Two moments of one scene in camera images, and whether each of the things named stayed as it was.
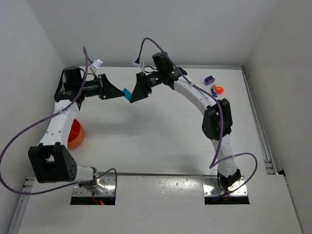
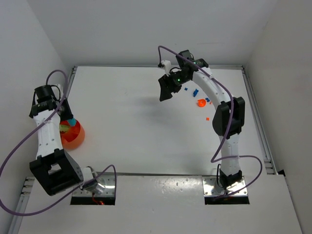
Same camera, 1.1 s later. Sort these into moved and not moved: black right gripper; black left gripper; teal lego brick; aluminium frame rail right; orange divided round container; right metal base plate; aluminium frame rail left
Moved: black left gripper; teal lego brick; black right gripper
Not moved: right metal base plate; orange divided round container; aluminium frame rail right; aluminium frame rail left
